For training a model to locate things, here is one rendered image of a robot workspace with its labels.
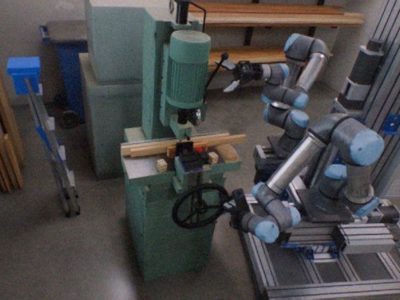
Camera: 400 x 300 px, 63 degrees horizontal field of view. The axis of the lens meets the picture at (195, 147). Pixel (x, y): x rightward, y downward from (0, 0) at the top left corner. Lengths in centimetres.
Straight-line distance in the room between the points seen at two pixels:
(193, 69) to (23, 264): 168
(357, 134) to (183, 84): 72
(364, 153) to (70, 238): 196
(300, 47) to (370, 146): 85
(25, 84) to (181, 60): 96
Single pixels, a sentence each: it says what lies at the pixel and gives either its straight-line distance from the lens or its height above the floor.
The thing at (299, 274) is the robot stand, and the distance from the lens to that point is 224.
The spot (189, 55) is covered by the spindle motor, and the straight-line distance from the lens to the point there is 139.
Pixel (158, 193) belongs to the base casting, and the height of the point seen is 77.
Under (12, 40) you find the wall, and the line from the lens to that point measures 381.
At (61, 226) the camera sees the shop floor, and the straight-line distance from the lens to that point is 260.
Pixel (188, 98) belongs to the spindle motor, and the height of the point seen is 125.
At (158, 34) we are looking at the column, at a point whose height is 145.
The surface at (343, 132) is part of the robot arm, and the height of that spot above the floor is 137.
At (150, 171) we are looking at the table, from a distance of 159.
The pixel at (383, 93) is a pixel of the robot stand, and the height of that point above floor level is 138.
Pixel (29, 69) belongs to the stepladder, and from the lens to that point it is 201.
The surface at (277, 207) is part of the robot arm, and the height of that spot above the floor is 105.
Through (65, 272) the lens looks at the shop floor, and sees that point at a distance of 235.
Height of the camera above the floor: 193
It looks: 36 degrees down
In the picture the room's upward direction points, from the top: 8 degrees clockwise
